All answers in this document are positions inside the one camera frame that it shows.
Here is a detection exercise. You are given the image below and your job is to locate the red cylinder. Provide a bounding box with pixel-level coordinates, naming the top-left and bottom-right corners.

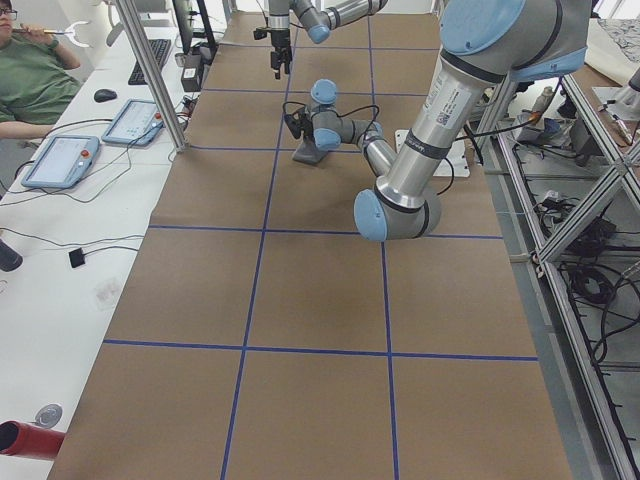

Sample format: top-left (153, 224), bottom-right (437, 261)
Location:
top-left (1, 421), bottom-right (65, 460)

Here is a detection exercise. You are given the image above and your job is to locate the aluminium frame rack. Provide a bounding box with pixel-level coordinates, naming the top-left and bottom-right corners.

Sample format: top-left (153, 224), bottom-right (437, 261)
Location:
top-left (480, 69), bottom-right (639, 479)

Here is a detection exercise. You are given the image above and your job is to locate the blue teach pendant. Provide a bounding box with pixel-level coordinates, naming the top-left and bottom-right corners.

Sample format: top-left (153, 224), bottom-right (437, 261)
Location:
top-left (21, 135), bottom-right (100, 189)
top-left (101, 99), bottom-right (164, 147)

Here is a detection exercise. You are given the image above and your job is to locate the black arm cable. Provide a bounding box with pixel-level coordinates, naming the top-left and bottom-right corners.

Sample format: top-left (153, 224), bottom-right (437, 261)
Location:
top-left (282, 101), bottom-right (382, 132)

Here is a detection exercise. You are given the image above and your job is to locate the black keyboard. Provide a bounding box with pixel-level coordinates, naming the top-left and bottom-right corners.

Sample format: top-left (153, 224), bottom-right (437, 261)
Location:
top-left (127, 38), bottom-right (173, 86)

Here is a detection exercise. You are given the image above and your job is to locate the black computer mouse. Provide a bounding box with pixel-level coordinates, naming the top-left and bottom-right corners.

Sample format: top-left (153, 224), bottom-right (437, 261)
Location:
top-left (93, 89), bottom-right (118, 103)

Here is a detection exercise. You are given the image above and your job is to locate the small black square device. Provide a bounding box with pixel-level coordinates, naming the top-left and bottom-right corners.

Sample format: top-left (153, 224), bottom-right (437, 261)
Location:
top-left (68, 247), bottom-right (86, 269)

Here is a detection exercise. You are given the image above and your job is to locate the black power adapter box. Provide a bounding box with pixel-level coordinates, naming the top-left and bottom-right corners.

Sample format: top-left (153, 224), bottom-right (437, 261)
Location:
top-left (181, 54), bottom-right (204, 93)

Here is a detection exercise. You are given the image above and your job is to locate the aluminium frame post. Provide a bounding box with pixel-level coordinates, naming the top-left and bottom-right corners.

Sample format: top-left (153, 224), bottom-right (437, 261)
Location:
top-left (115, 0), bottom-right (187, 153)

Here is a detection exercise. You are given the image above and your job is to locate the far blue teach pendant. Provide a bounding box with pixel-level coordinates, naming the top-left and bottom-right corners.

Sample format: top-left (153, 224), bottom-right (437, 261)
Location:
top-left (101, 99), bottom-right (164, 147)

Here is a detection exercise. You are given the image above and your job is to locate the near blue teach pendant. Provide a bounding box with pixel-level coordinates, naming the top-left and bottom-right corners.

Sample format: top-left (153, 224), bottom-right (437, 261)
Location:
top-left (21, 135), bottom-right (100, 189)

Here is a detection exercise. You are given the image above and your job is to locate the round metal desk grommet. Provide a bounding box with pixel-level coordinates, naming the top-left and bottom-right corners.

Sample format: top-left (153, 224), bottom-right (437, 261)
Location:
top-left (34, 403), bottom-right (63, 429)

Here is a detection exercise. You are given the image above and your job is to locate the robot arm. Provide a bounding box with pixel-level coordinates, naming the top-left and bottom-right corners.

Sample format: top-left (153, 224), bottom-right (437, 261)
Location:
top-left (253, 0), bottom-right (387, 80)
top-left (291, 0), bottom-right (591, 242)

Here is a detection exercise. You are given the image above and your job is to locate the pink and grey towel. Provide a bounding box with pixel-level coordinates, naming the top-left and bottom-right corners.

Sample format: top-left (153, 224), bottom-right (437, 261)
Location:
top-left (292, 138), bottom-right (328, 166)

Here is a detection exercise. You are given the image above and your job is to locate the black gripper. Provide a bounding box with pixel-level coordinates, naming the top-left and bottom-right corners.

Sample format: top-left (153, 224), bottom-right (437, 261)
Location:
top-left (270, 29), bottom-right (292, 79)
top-left (289, 112), bottom-right (313, 140)

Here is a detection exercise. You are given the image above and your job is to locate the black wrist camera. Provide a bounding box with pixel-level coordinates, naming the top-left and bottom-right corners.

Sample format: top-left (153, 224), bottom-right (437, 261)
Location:
top-left (253, 27), bottom-right (270, 41)

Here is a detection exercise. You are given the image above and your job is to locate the person in green shirt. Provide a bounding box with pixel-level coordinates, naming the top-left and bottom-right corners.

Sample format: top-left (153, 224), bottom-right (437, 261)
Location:
top-left (1, 1), bottom-right (81, 140)

